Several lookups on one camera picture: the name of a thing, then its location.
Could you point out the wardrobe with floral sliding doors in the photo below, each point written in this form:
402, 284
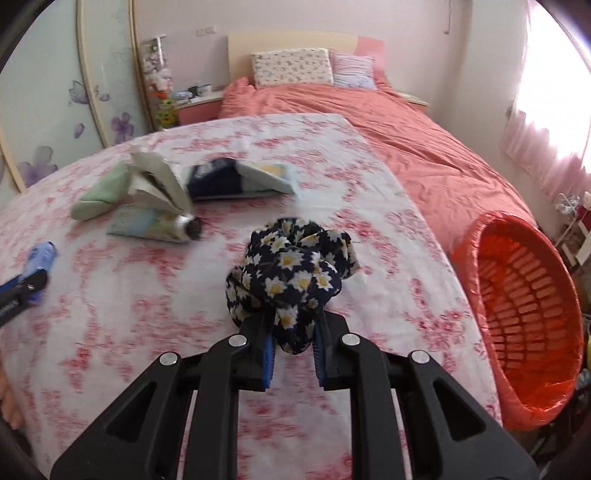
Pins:
46, 92

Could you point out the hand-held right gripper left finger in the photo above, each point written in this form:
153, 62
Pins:
270, 369

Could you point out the pink curtain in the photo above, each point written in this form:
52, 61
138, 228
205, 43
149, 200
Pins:
521, 143

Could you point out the daisy print scrunchie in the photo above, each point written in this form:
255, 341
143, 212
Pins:
295, 267

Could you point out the beige and pink headboard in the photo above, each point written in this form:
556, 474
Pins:
277, 41

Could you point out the white wall outlet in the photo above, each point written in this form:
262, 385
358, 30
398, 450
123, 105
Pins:
206, 31

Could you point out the pink nightstand with mug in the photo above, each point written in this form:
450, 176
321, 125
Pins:
198, 110

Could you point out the floral pillow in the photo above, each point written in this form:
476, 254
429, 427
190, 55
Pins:
293, 68

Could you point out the blue tissue pack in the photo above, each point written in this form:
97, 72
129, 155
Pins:
40, 256

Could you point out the pink striped pillow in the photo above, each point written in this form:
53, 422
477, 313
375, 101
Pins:
353, 71

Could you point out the white mug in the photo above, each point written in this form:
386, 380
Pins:
206, 89

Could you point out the light green cloth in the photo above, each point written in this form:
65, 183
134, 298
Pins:
99, 196

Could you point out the coral duvet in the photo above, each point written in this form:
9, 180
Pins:
415, 138

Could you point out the red basket with plastic bag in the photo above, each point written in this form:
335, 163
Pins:
531, 300

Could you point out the navy and light-blue cloth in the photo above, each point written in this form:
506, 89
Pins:
217, 177

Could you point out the pink floral tablecloth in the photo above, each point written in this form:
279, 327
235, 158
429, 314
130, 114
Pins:
138, 300

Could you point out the hanging plush toy organizer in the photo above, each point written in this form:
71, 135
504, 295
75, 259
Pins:
159, 78

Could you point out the person's left hand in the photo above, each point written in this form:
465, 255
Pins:
8, 397

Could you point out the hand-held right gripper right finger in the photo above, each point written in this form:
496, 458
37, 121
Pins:
319, 369

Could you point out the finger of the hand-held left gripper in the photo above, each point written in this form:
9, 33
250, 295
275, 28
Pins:
21, 290

